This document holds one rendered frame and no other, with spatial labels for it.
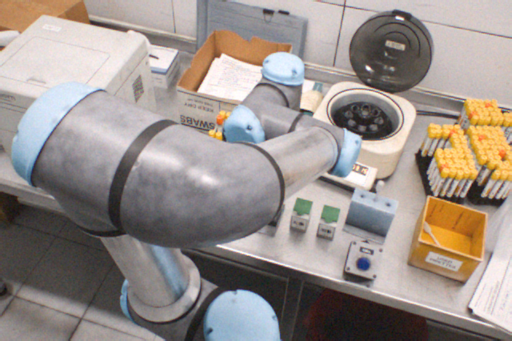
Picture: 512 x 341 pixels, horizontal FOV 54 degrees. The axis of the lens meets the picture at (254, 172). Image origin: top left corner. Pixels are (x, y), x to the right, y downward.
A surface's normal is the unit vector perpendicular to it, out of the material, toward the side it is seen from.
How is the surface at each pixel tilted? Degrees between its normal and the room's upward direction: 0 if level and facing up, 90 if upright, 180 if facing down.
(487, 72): 90
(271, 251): 0
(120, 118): 7
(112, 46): 0
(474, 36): 90
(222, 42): 89
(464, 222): 90
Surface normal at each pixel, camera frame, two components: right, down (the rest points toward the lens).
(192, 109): -0.29, 0.70
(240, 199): 0.64, 0.14
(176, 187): 0.18, 0.03
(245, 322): 0.15, -0.62
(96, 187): -0.42, 0.26
